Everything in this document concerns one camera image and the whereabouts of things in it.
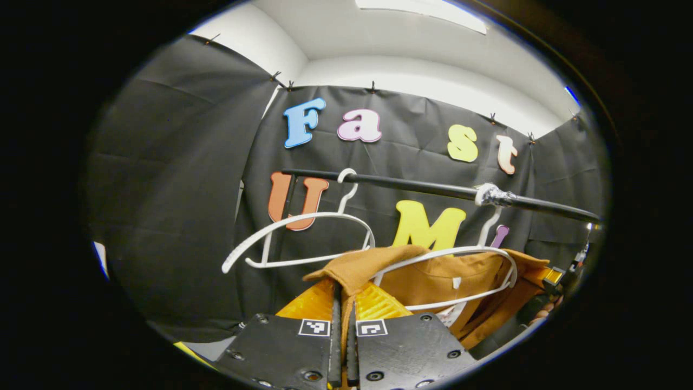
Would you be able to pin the silver tape wrap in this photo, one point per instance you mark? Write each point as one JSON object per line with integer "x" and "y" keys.
{"x": 491, "y": 195}

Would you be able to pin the white empty clothes hanger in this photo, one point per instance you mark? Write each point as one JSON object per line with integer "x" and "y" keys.
{"x": 303, "y": 216}

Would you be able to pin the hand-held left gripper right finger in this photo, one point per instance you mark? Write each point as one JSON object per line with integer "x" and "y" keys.
{"x": 406, "y": 352}

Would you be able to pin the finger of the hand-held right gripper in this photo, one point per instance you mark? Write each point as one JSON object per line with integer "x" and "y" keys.
{"x": 551, "y": 275}

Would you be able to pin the white hanger with shirt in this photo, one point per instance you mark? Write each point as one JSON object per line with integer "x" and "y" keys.
{"x": 444, "y": 251}

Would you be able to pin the brown shirt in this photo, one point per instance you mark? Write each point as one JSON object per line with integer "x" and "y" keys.
{"x": 433, "y": 281}

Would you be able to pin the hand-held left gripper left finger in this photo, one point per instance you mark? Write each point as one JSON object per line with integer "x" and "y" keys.
{"x": 281, "y": 352}

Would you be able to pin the black clothes rack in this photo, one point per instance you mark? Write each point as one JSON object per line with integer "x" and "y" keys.
{"x": 422, "y": 187}

